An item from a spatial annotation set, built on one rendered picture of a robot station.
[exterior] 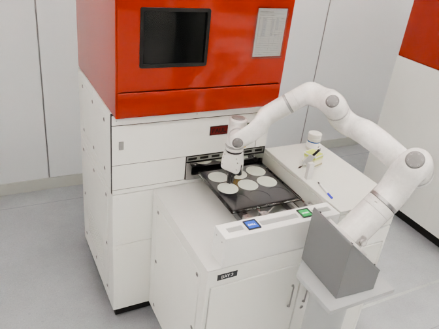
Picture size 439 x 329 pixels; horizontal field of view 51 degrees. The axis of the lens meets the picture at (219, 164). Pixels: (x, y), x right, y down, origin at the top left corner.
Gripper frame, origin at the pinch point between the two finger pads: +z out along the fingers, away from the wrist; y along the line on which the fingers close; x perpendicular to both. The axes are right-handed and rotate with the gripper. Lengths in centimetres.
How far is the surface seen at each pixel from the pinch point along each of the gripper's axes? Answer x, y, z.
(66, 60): 36, -168, -10
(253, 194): -1.2, 14.0, 2.1
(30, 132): 12, -181, 43
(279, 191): 10.4, 21.4, 2.1
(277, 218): -17.7, 35.3, -3.6
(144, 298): -23, -31, 81
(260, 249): -29.6, 35.9, 5.3
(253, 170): 19.2, 1.4, 2.0
